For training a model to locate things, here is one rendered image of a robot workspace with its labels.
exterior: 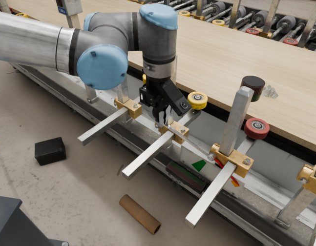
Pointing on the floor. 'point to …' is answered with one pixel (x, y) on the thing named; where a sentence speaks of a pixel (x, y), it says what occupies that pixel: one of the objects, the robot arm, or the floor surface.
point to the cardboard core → (140, 214)
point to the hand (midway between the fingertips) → (163, 125)
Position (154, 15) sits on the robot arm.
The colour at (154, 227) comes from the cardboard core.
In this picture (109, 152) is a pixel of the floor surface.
